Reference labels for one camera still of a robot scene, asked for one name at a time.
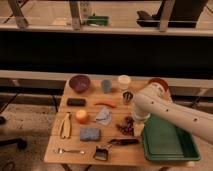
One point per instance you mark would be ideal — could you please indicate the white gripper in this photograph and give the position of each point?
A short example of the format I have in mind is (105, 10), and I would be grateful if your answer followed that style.
(139, 117)

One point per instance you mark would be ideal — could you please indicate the dark red grape bunch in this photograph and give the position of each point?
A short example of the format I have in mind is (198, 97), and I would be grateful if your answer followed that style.
(126, 127)

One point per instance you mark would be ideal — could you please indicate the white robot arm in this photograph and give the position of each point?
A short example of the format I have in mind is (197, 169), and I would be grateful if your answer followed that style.
(150, 100)

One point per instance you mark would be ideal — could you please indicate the green plastic tray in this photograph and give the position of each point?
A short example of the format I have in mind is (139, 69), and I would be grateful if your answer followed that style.
(163, 141)

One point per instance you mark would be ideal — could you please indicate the light blue crumpled cloth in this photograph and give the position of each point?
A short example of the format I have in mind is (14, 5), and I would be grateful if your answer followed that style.
(104, 116)

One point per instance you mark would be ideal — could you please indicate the red bowl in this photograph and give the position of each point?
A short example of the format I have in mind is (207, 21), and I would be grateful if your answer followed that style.
(162, 82)

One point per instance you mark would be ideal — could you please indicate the white cup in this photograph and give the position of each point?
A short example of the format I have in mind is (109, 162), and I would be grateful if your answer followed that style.
(124, 82)

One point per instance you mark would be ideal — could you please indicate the blue sponge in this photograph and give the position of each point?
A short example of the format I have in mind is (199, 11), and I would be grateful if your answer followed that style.
(90, 134)

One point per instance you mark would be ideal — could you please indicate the blue cup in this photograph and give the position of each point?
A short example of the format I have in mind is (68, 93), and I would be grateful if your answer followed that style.
(106, 86)

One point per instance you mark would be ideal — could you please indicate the yellow apple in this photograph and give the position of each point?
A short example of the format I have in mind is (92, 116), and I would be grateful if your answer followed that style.
(82, 116)

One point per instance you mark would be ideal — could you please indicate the black rectangular block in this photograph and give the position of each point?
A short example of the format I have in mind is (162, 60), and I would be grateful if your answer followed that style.
(76, 102)

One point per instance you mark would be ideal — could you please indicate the purple bowl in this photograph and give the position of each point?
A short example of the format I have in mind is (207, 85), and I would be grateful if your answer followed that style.
(79, 83)

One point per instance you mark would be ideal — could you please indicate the green box on shelf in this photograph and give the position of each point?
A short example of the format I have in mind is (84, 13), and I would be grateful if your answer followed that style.
(97, 20)

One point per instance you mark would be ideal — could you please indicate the dark object on shelf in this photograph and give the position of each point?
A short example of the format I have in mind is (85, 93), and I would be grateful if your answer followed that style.
(185, 14)

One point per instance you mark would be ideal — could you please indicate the black handled brush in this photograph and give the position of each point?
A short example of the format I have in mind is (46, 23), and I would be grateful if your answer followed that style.
(123, 142)

